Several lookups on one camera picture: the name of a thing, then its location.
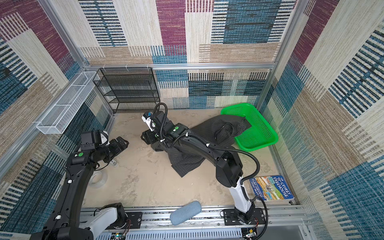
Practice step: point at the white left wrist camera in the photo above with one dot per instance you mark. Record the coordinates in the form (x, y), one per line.
(104, 138)

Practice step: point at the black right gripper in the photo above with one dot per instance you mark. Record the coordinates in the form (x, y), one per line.
(149, 137)

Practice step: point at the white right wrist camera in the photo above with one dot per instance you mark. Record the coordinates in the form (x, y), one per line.
(147, 119)

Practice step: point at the white wire mesh tray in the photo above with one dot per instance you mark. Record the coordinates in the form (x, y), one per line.
(60, 115)

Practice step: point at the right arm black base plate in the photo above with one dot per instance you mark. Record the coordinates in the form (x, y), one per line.
(234, 217)

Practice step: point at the clear tape roll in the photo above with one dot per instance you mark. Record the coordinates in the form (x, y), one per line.
(98, 179)

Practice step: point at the green plastic basket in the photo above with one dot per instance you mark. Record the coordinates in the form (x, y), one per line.
(259, 135)

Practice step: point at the dark pinstriped long sleeve shirt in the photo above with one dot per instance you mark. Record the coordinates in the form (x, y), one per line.
(180, 141)

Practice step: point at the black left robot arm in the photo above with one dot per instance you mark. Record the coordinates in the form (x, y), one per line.
(64, 222)

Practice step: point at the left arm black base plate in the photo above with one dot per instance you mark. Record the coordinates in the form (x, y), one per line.
(134, 220)

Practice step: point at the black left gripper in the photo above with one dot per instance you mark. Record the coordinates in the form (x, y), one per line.
(117, 148)

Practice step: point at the blue-grey fuzzy microphone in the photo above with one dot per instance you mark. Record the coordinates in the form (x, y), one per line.
(185, 213)

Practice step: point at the white slotted cable duct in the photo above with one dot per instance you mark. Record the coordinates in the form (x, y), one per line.
(191, 234)

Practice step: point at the colourful treehouse book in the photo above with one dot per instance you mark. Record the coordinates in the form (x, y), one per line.
(271, 188)

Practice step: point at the black wire mesh shelf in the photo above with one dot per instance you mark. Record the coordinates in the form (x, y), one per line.
(128, 90)

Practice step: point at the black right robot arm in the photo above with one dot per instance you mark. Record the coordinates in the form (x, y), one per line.
(232, 166)

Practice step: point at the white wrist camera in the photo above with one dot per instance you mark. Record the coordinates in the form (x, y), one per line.
(147, 119)
(104, 138)

